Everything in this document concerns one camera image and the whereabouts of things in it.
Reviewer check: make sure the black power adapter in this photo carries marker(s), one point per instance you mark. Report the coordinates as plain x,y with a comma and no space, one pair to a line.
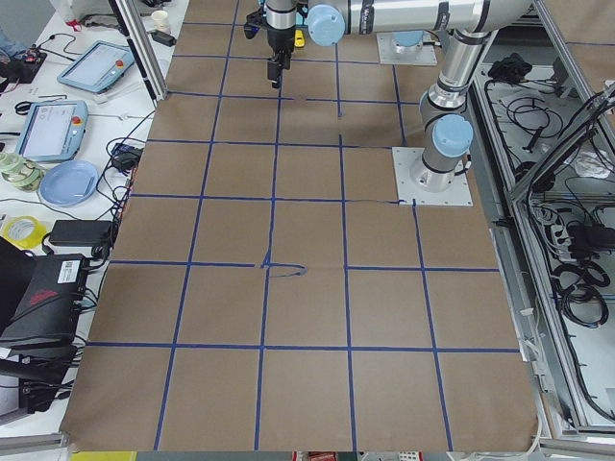
79,233

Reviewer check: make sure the green tape rolls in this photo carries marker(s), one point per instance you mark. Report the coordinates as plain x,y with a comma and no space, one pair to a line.
20,172

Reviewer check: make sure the aluminium frame post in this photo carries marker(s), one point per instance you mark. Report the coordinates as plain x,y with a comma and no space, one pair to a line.
132,28

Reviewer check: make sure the blue teach pendant near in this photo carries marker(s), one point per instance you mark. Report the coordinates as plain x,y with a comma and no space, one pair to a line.
53,131

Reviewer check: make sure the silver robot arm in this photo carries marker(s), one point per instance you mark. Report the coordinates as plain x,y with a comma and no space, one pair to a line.
454,34
407,39

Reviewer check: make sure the white paper cup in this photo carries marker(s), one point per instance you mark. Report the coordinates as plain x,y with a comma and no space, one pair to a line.
161,21

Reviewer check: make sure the yellow tape roll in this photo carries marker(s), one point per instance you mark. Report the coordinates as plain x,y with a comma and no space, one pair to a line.
24,232

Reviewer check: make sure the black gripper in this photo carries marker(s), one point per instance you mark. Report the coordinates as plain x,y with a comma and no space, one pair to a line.
278,39

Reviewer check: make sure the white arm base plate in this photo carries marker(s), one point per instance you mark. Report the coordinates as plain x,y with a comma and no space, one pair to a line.
422,55
418,185

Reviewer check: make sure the blue teach pendant far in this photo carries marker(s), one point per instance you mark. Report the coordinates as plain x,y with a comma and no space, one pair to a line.
98,68

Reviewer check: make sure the yellow toy beetle car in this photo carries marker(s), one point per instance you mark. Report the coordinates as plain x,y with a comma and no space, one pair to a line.
299,39

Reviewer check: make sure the black computer box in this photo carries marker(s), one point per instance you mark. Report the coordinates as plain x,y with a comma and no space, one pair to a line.
38,299

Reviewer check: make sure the blue teach pendant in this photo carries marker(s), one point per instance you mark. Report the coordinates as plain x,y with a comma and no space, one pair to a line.
53,131
98,68

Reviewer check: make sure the light blue plate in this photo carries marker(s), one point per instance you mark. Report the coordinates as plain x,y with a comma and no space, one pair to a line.
69,183

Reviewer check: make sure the brown paper table cover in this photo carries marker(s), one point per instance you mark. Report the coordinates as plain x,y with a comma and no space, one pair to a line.
268,290

